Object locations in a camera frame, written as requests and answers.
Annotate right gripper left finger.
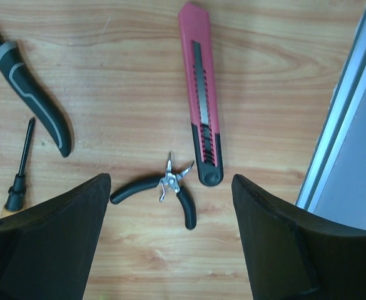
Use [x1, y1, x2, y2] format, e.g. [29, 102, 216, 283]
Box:
[0, 173, 111, 299]

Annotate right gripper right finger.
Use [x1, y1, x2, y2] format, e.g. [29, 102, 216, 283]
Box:
[231, 174, 366, 299]

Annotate small black handled pliers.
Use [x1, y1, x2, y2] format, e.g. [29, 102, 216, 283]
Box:
[109, 151, 197, 230]

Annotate orange handled screwdriver right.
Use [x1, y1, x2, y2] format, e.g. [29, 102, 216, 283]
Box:
[1, 117, 36, 218]

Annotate black grey handled pliers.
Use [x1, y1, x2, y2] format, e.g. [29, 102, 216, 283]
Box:
[0, 35, 72, 158]

